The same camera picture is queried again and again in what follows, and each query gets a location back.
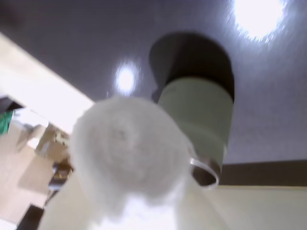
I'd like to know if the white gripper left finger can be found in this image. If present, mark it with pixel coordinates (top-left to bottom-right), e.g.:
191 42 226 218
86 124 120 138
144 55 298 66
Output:
40 176 106 230

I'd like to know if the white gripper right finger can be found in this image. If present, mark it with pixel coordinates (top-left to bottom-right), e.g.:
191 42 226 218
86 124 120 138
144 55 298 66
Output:
174 181 229 230

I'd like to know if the pale green cup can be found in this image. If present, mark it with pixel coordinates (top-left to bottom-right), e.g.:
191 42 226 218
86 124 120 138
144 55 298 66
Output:
157 76 235 191

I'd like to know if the black object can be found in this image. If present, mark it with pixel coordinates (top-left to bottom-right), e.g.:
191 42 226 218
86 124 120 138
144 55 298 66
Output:
16 203 45 230

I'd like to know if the brown cardboard box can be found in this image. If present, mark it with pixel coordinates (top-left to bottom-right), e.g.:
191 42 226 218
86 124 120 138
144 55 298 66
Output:
18 123 74 195

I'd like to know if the green object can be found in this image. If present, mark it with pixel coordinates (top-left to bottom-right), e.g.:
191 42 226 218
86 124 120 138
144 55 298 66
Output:
0 109 13 135

